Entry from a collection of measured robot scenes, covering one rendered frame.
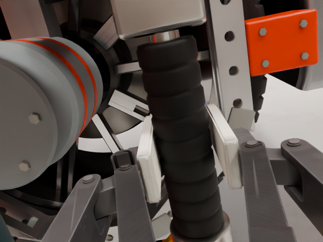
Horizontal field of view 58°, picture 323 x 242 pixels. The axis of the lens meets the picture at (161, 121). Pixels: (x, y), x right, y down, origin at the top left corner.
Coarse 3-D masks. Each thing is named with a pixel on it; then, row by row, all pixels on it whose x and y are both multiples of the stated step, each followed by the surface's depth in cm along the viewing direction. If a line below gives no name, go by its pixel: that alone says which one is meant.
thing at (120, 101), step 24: (72, 0) 45; (72, 24) 46; (120, 72) 49; (120, 96) 50; (96, 120) 51; (120, 144) 55; (48, 168) 64; (72, 168) 55; (96, 168) 68; (24, 192) 54; (48, 192) 57
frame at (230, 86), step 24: (216, 0) 35; (240, 0) 35; (216, 24) 36; (240, 24) 36; (216, 48) 37; (240, 48) 37; (216, 72) 42; (240, 72) 38; (216, 96) 45; (240, 96) 39; (240, 120) 40; (216, 168) 43; (0, 192) 51; (24, 216) 51; (48, 216) 52; (168, 216) 45; (24, 240) 47
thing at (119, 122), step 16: (64, 0) 56; (96, 0) 56; (64, 16) 57; (96, 16) 57; (96, 48) 54; (128, 48) 59; (128, 80) 61; (144, 96) 62; (112, 112) 63; (96, 128) 64; (112, 128) 64; (128, 128) 64
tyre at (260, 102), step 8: (248, 0) 43; (256, 0) 43; (248, 8) 43; (256, 8) 43; (248, 16) 44; (256, 16) 44; (256, 80) 47; (264, 80) 47; (256, 88) 47; (264, 88) 48; (256, 96) 48; (256, 104) 48; (256, 112) 49; (256, 120) 50; (24, 200) 55; (40, 208) 55; (48, 208) 55
